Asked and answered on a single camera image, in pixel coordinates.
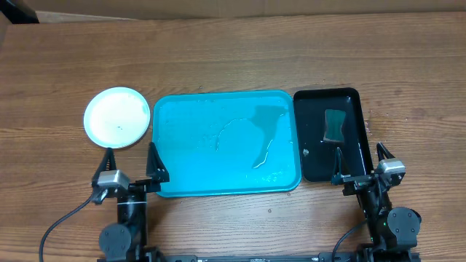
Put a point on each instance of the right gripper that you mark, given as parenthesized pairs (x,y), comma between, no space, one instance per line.
(361,179)

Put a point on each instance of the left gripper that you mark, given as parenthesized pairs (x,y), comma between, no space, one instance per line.
(158,172)

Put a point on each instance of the green scrubbing sponge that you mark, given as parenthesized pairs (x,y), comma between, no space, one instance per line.
(334,121)

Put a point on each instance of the light blue plate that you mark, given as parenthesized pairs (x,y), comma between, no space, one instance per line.
(117,117)

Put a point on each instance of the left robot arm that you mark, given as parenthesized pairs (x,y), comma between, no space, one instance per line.
(126,239)

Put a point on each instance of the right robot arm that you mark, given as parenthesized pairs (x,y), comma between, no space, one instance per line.
(393,230)

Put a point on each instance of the black rectangular water tray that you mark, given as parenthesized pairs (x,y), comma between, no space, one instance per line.
(318,156)

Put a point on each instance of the teal plastic tray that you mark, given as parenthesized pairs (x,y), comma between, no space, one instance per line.
(226,143)

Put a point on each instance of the black corner object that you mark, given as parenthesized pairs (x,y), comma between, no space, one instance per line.
(18,12)

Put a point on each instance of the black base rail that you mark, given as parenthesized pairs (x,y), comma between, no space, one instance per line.
(321,257)

